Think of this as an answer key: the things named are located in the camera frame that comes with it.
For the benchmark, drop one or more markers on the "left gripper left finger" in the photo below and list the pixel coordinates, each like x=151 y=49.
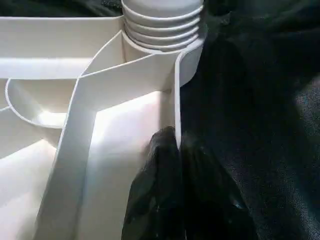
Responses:
x=155 y=195

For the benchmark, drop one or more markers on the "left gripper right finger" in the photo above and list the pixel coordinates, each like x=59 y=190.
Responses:
x=215 y=200

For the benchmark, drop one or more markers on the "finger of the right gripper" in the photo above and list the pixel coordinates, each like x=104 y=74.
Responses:
x=217 y=15

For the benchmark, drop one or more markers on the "white plastic table leg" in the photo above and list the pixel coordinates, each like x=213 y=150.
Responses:
x=162 y=22

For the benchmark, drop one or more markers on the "white plastic table top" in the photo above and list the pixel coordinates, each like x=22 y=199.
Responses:
x=50 y=50

